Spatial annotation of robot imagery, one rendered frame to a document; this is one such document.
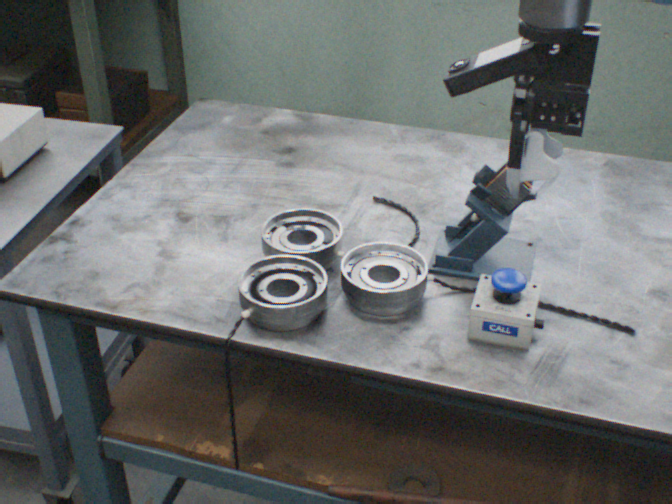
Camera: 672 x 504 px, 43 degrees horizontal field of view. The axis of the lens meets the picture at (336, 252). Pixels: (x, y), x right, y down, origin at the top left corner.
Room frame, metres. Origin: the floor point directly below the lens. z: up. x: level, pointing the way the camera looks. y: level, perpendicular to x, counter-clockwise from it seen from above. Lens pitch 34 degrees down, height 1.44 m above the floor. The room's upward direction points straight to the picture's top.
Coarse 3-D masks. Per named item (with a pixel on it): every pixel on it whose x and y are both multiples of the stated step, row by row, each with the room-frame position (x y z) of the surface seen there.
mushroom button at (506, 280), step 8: (496, 272) 0.78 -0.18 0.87; (504, 272) 0.78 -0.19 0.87; (512, 272) 0.78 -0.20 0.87; (520, 272) 0.78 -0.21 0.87; (496, 280) 0.77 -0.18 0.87; (504, 280) 0.77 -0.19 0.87; (512, 280) 0.77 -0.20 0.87; (520, 280) 0.77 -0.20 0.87; (496, 288) 0.76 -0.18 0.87; (504, 288) 0.76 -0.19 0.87; (512, 288) 0.76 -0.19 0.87; (520, 288) 0.76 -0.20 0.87
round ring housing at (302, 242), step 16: (304, 208) 0.97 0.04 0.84; (272, 224) 0.95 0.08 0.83; (336, 224) 0.94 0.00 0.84; (288, 240) 0.93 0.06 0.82; (304, 240) 0.94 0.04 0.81; (320, 240) 0.91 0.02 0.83; (336, 240) 0.90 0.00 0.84; (304, 256) 0.87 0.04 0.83; (320, 256) 0.88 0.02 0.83; (336, 256) 0.89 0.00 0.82
